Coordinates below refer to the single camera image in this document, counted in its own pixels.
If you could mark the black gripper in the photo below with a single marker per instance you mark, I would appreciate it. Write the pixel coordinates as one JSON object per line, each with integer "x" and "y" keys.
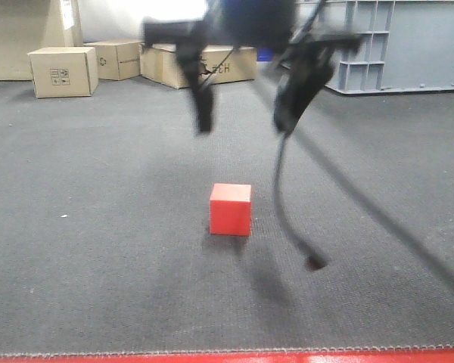
{"x": 255, "y": 24}

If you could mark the red magnetic cube block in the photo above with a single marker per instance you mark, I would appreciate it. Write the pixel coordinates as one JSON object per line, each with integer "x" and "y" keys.
{"x": 230, "y": 209}

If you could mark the wide flat cardboard box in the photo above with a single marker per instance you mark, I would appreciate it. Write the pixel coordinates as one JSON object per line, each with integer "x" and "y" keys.
{"x": 218, "y": 64}

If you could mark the middle cardboard box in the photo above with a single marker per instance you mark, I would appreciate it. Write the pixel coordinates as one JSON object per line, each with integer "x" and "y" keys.
{"x": 117, "y": 59}

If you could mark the grey plastic crate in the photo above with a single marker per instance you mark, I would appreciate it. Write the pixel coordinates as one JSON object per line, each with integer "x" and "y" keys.
{"x": 407, "y": 46}

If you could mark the small cardboard box front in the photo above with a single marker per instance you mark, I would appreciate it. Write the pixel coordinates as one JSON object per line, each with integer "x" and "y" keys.
{"x": 64, "y": 72}

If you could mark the tall cardboard box left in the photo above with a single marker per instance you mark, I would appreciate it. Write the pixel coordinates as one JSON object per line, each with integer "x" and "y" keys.
{"x": 27, "y": 26}

